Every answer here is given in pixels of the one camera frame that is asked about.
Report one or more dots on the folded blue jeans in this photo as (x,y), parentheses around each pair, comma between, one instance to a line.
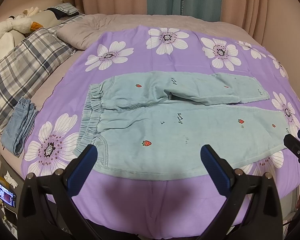
(19,126)

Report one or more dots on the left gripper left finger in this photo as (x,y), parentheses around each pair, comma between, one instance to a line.
(78,170)

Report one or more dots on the striped folded pillow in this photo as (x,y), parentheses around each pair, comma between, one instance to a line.
(64,10)

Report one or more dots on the plaid pillow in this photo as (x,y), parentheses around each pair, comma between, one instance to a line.
(27,67)

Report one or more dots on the purple floral bedsheet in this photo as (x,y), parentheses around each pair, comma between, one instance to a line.
(157,208)

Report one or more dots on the light green strawberry pants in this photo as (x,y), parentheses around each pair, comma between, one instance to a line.
(152,126)

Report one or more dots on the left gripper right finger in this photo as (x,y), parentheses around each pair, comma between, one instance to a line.
(224,177)

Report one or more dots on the smartphone with lit screen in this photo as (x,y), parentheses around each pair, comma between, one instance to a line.
(7,196)

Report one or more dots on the pink curtain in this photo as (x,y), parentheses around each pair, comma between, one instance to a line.
(250,15)

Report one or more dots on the white goose plush toy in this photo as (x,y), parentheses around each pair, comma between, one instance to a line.
(22,23)

